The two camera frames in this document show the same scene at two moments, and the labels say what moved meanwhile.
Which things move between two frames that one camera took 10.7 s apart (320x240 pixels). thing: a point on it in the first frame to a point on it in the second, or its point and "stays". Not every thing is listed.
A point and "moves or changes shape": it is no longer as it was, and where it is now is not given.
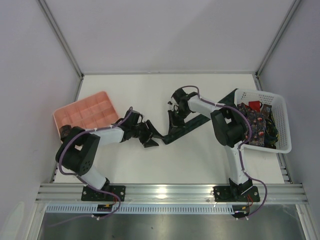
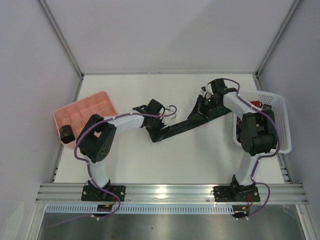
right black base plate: [236, 193] stays
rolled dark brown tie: [65, 131] stays
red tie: [254, 105] stays
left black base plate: [90, 194] stays
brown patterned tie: [266, 111] stays
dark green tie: [229, 99] moves or changes shape
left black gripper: [145, 132] to [153, 132]
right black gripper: [175, 116] to [198, 110]
